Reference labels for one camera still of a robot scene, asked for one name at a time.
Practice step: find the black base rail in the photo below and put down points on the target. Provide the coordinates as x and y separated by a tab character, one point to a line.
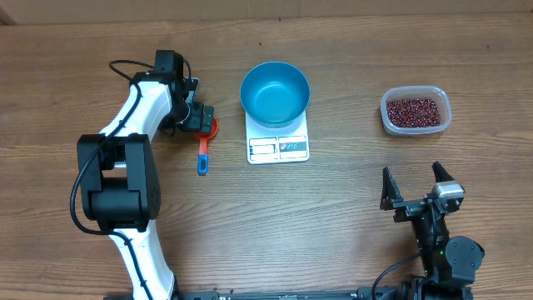
362	293

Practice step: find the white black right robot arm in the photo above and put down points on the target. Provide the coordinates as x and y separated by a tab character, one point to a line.
449	263

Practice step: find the red adzuki beans in container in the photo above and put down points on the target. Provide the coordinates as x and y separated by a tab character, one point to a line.
413	113

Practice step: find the clear plastic bean container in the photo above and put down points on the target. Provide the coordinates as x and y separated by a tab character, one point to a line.
424	91

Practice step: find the blue metal bowl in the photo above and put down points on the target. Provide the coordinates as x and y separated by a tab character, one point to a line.
275	94

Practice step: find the white digital kitchen scale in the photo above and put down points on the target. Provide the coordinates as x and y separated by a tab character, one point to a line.
268	145

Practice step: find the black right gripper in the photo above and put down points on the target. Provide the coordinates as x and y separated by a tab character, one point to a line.
415	206

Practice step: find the orange scoop blue handle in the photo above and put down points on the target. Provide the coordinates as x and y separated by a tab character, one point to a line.
203	157

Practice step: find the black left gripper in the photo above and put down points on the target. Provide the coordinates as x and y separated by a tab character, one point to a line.
197	121

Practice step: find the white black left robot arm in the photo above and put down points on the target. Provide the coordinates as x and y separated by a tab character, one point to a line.
117	191

